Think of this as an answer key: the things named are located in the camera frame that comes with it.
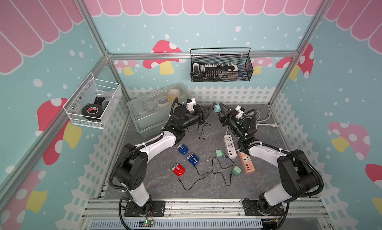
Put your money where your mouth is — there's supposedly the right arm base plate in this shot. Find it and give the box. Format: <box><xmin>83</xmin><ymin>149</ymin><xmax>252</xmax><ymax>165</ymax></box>
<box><xmin>241</xmin><ymin>198</ymin><xmax>285</xmax><ymax>218</ymax></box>

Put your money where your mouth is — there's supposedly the orange power strip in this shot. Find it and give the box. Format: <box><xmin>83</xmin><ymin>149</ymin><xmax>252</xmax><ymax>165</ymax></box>
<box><xmin>238</xmin><ymin>151</ymin><xmax>255</xmax><ymax>174</ymax></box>

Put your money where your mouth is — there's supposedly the green charger adapter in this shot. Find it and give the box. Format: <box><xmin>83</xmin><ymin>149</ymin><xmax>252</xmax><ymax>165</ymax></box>
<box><xmin>214</xmin><ymin>104</ymin><xmax>221</xmax><ymax>113</ymax></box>
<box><xmin>231</xmin><ymin>166</ymin><xmax>242</xmax><ymax>176</ymax></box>
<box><xmin>215</xmin><ymin>149</ymin><xmax>225</xmax><ymax>158</ymax></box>

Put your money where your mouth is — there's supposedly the black wire mesh basket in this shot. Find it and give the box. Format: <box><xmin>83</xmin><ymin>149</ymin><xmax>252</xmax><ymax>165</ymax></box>
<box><xmin>190</xmin><ymin>47</ymin><xmax>254</xmax><ymax>82</ymax></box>

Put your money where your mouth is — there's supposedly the black tape roll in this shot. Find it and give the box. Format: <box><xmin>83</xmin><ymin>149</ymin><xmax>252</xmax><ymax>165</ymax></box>
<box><xmin>81</xmin><ymin>104</ymin><xmax>103</xmax><ymax>121</ymax></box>

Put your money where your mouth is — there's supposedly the clear plastic storage box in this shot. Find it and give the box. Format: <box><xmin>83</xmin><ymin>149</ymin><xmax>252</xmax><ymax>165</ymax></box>
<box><xmin>127</xmin><ymin>83</ymin><xmax>193</xmax><ymax>138</ymax></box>

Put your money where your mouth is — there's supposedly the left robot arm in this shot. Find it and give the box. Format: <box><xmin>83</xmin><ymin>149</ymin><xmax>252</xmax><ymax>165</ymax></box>
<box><xmin>108</xmin><ymin>98</ymin><xmax>214</xmax><ymax>215</ymax></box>

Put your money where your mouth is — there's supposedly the white power strip cord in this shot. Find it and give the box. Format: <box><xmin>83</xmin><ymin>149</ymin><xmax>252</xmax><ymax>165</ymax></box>
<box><xmin>225</xmin><ymin>109</ymin><xmax>280</xmax><ymax>141</ymax></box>

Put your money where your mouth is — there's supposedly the white power strip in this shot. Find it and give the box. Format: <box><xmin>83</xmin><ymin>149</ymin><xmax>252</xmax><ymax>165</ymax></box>
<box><xmin>223</xmin><ymin>134</ymin><xmax>237</xmax><ymax>159</ymax></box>

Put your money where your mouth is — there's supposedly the black socket bit holder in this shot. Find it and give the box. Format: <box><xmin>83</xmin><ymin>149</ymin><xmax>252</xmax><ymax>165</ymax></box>
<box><xmin>191</xmin><ymin>62</ymin><xmax>238</xmax><ymax>79</ymax></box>

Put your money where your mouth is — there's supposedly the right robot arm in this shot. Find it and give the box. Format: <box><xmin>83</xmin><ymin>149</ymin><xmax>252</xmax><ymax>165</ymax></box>
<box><xmin>215</xmin><ymin>104</ymin><xmax>324</xmax><ymax>215</ymax></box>

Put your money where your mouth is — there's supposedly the white wire wall basket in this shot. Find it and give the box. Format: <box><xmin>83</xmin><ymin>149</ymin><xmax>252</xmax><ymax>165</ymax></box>
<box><xmin>63</xmin><ymin>73</ymin><xmax>122</xmax><ymax>129</ymax></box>

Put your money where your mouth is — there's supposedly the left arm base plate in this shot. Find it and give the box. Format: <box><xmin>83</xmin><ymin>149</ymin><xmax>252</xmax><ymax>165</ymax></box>
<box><xmin>124</xmin><ymin>200</ymin><xmax>166</xmax><ymax>217</ymax></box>

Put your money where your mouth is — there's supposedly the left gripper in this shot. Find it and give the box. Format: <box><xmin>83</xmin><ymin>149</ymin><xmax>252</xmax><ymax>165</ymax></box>
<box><xmin>181</xmin><ymin>105</ymin><xmax>213</xmax><ymax>129</ymax></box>

